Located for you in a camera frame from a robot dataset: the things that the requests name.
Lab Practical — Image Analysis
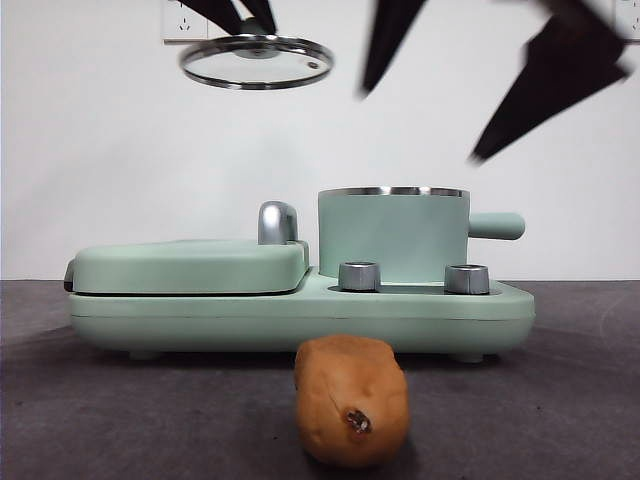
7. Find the glass lid with green knob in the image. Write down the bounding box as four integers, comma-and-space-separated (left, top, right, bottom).
178, 17, 336, 92

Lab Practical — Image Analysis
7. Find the brown potato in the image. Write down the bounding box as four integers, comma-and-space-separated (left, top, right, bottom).
292, 334, 412, 471

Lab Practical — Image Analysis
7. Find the silver control knob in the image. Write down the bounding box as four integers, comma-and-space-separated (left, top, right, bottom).
443, 263, 490, 295
337, 261, 383, 292

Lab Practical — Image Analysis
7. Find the mint green breakfast machine base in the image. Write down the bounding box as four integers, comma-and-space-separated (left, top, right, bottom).
67, 264, 536, 362

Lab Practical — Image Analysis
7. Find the white wall socket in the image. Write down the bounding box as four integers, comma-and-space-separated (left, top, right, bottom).
160, 0, 210, 45
613, 0, 640, 44

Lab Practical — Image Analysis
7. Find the mint green pot with handle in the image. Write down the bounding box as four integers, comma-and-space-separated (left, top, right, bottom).
316, 185, 528, 281

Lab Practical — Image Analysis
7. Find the green griddle cover silver handle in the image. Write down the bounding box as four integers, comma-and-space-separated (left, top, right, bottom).
63, 200, 313, 297

